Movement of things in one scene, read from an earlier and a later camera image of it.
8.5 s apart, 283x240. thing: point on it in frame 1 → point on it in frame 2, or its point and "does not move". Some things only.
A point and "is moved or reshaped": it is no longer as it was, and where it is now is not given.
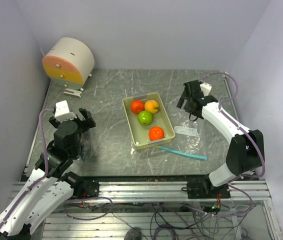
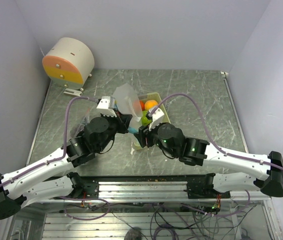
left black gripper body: [77, 150] → [115, 125]
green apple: [145, 117] does not move
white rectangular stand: [73, 93] does not move
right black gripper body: [188, 108] → [149, 138]
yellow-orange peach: [152, 106] does not move
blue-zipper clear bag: [189, 139] is moved or reshaped
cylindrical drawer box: [70, 63] does not move
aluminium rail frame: [160, 207] does not move
